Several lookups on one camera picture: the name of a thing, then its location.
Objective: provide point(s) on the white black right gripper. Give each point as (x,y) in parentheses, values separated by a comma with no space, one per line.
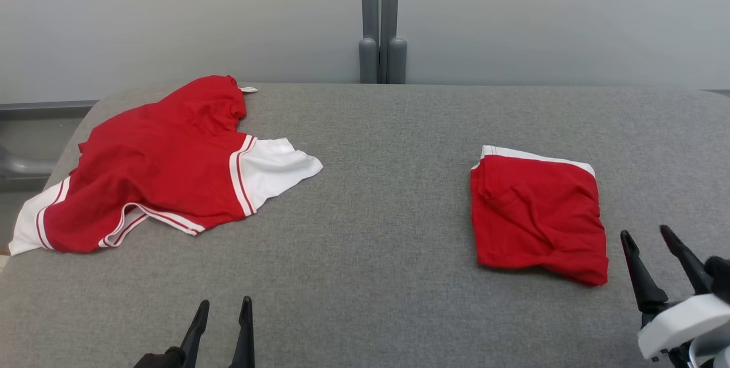
(678,322)

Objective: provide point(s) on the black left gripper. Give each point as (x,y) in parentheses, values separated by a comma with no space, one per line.
(159,361)

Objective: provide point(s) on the red jersey white trim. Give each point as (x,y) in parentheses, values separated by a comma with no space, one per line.
(536,219)

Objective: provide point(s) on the red Bulls jersey white sleeves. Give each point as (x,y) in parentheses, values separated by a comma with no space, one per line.
(148,162)

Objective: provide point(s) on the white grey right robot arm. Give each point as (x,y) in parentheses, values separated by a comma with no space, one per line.
(716,351)

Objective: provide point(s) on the grey curved tube foot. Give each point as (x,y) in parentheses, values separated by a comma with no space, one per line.
(28,166)

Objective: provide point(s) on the grey partition post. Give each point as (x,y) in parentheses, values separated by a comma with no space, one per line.
(370,3)

